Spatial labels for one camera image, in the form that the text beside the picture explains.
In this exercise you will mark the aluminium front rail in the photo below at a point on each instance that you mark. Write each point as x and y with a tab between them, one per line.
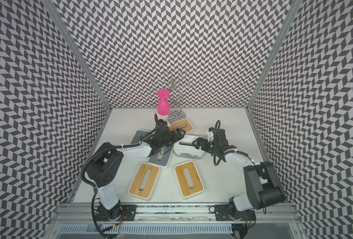
176	220

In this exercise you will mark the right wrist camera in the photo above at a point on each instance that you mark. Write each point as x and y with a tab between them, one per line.
212	132

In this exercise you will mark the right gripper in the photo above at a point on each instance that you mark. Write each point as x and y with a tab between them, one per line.
205	143

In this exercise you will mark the bamboo lid box back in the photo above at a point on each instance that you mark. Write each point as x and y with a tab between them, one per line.
183	124

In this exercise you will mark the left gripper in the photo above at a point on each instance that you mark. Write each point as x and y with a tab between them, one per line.
170	136

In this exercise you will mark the pink plastic goblet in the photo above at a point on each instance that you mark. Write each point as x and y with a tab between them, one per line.
163	105

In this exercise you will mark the grey lid box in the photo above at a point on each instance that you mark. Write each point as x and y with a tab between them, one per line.
162	158
139	136

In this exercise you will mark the grey lid box left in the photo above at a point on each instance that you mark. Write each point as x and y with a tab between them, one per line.
139	136

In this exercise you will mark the grey lid box centre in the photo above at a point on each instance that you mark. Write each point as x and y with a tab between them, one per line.
162	158

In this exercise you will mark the bamboo lid box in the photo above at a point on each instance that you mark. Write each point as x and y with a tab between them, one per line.
144	181
189	180
183	124

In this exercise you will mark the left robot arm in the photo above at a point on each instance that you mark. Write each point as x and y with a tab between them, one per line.
100	170

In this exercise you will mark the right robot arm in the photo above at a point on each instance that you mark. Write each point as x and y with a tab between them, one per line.
263	186

